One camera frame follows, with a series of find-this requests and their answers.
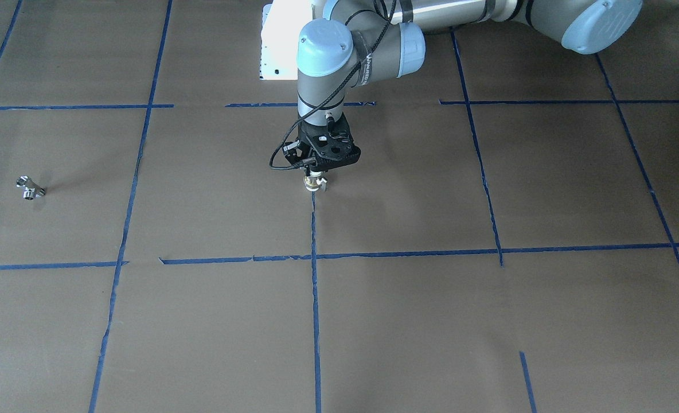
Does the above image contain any white PPR valve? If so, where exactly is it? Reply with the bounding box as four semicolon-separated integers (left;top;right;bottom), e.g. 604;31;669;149
303;169;328;192

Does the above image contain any white pedestal column base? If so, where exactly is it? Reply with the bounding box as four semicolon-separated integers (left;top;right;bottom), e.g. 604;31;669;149
259;1;299;81

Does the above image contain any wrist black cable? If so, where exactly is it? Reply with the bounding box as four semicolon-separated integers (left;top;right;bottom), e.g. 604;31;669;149
268;0;399;170

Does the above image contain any chrome pipe fitting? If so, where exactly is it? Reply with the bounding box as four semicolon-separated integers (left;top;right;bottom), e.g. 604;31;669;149
16;176;46;200

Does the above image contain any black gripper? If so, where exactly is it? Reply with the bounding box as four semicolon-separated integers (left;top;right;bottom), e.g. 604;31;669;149
282;115;361;172

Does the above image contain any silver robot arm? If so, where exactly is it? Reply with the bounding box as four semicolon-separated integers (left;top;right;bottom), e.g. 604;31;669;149
276;1;643;176

